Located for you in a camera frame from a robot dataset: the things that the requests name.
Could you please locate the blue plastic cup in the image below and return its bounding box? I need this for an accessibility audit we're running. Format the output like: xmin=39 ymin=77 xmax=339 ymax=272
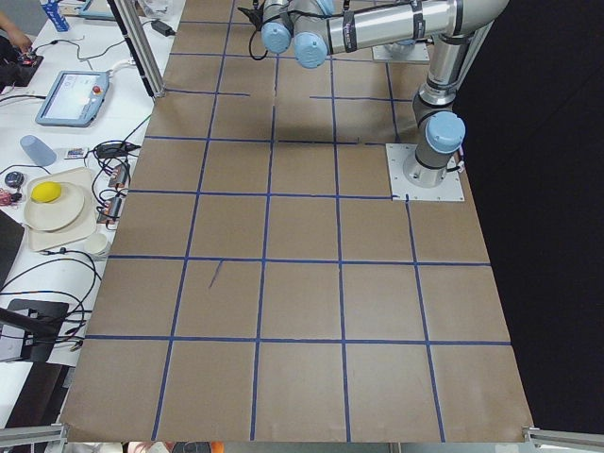
xmin=20 ymin=135 xmax=57 ymax=167

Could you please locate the beige square tray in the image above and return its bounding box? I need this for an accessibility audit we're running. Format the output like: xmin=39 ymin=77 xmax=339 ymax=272
xmin=25 ymin=167 xmax=96 ymax=252

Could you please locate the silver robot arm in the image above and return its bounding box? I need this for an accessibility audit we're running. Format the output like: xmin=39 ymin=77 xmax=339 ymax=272
xmin=246 ymin=0 xmax=508 ymax=137

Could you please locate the yellow lemon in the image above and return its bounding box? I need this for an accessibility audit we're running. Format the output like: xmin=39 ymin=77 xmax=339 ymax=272
xmin=31 ymin=181 xmax=62 ymax=203

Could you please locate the beige round plate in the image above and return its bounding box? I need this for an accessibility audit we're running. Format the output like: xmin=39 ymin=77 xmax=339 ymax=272
xmin=24 ymin=183 xmax=85 ymax=231

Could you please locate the blue teach pendant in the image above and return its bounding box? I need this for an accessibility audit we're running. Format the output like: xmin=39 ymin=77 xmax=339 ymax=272
xmin=35 ymin=71 xmax=109 ymax=127

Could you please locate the black power adapter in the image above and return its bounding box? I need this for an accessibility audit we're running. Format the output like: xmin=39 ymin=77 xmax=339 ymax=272
xmin=150 ymin=19 xmax=176 ymax=37

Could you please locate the aluminium frame post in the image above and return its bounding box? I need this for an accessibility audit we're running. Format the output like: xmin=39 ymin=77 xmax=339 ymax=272
xmin=108 ymin=0 xmax=165 ymax=98

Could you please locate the white paper cup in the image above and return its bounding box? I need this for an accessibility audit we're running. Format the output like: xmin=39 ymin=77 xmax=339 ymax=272
xmin=84 ymin=233 xmax=111 ymax=260

